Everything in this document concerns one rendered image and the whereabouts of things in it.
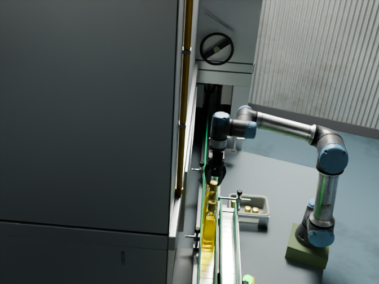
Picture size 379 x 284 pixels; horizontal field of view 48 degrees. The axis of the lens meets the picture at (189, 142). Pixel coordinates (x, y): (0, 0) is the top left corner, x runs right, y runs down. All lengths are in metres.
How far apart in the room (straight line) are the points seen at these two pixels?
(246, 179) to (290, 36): 2.50
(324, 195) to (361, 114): 3.28
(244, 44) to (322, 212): 1.22
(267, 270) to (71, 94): 1.42
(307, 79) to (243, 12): 2.49
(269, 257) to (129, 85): 1.42
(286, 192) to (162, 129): 1.69
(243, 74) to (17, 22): 1.91
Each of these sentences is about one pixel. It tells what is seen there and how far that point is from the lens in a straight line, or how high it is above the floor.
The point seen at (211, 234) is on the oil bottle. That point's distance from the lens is 2.00.
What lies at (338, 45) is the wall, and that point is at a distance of 4.93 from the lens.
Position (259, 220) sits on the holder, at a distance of 2.41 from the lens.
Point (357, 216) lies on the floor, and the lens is 4.00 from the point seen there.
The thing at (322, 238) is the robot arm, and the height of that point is 1.00.
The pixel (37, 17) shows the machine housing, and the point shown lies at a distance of 1.13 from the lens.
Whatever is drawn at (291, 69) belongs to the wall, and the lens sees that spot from 5.06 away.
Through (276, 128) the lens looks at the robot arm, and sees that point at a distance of 1.95.
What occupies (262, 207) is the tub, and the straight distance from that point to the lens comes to 2.55.
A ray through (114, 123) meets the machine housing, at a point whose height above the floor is 1.78.
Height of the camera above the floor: 2.35
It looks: 31 degrees down
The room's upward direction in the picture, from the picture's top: 4 degrees clockwise
